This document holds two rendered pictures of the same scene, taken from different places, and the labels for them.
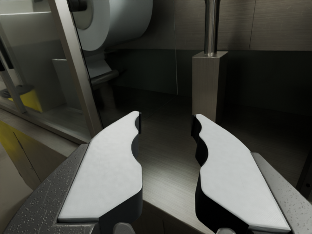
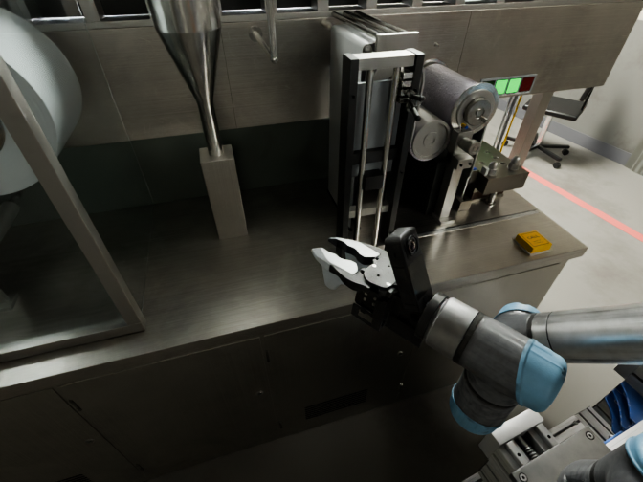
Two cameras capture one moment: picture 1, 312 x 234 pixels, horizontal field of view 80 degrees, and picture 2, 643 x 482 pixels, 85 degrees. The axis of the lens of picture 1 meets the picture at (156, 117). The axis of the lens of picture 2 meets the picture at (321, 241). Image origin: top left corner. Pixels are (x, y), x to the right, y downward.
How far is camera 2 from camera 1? 49 cm
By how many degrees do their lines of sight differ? 45
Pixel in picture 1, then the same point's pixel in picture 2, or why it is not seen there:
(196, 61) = (207, 166)
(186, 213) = (285, 312)
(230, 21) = not seen: hidden behind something
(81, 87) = (104, 257)
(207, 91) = (229, 194)
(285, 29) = (266, 102)
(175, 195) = (266, 307)
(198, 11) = (154, 86)
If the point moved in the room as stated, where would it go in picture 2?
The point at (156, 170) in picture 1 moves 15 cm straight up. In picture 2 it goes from (229, 301) to (217, 260)
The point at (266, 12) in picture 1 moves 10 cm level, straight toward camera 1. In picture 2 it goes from (243, 87) to (252, 98)
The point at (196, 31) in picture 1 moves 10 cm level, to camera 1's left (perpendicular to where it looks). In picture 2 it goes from (159, 113) to (128, 123)
